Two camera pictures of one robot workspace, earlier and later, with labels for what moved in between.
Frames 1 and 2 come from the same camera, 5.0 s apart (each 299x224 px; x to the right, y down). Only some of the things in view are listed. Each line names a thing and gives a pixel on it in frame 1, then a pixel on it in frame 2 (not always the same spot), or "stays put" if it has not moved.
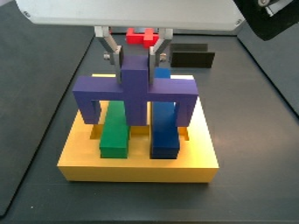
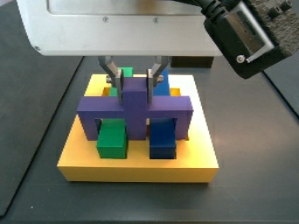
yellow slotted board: [80, 164] stays put
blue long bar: [164, 140] stays put
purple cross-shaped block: [136, 91] to [135, 107]
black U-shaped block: [191, 56] stays put
